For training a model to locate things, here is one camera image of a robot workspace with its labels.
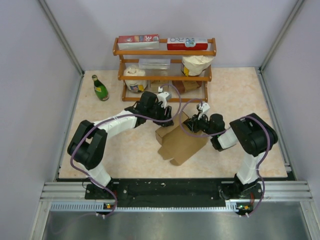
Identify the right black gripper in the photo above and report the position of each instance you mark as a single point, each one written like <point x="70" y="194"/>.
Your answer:
<point x="191" y="122"/>

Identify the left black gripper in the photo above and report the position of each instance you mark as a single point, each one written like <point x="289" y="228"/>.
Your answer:
<point x="167" y="115"/>

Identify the brown cardboard box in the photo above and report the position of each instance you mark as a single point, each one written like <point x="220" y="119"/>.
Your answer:
<point x="178" y="143"/>

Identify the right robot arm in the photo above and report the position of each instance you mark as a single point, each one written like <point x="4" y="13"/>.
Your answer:
<point x="254" y="135"/>

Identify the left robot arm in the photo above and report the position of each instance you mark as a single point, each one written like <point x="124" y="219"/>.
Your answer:
<point x="87" y="146"/>

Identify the red white carton box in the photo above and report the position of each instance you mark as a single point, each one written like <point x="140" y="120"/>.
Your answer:
<point x="187" y="43"/>

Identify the red silver foil box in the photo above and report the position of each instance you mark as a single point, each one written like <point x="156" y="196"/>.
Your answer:
<point x="139" y="42"/>

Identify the brown brick package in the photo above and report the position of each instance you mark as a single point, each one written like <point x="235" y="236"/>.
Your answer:
<point x="186" y="86"/>

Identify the tan cardboard block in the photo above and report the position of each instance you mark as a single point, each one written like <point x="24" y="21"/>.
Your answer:
<point x="155" y="84"/>

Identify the small white flour bag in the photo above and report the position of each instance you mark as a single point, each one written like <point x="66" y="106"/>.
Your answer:
<point x="135" y="84"/>

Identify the large white paper bag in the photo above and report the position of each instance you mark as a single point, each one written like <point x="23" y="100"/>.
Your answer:
<point x="195" y="65"/>

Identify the clear plastic container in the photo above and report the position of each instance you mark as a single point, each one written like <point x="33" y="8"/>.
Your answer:
<point x="154" y="63"/>

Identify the green glass bottle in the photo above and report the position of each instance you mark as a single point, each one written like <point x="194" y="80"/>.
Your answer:
<point x="100" y="89"/>

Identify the wooden three-tier shelf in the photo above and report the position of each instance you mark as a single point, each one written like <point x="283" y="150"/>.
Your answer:
<point x="174" y="72"/>

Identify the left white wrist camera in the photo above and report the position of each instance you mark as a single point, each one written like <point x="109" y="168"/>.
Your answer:
<point x="163" y="97"/>

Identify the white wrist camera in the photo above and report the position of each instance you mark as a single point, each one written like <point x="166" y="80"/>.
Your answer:
<point x="163" y="97"/>
<point x="202" y="108"/>

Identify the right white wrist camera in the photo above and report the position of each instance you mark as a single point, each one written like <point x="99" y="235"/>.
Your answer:
<point x="202" y="108"/>

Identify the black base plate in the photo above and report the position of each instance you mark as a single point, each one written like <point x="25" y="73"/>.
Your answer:
<point x="166" y="192"/>

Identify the grey slotted cable duct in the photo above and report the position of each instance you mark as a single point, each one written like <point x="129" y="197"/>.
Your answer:
<point x="69" y="206"/>

